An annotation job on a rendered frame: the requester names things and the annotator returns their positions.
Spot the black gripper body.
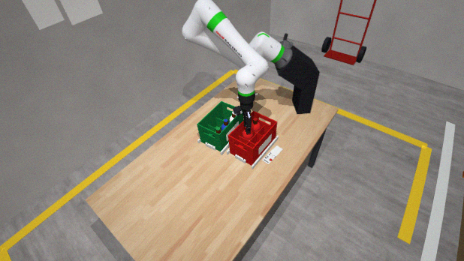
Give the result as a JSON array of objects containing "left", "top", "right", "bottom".
[{"left": 240, "top": 102, "right": 253, "bottom": 115}]

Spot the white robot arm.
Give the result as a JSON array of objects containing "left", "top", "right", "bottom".
[{"left": 182, "top": 0, "right": 293, "bottom": 104}]

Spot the green crate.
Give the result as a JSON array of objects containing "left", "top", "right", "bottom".
[{"left": 197, "top": 104, "right": 243, "bottom": 151}]

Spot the blue bottle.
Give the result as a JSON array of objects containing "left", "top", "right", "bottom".
[{"left": 221, "top": 119, "right": 229, "bottom": 131}]

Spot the white paper pick list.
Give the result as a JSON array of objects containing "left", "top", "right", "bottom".
[{"left": 263, "top": 146, "right": 282, "bottom": 164}]

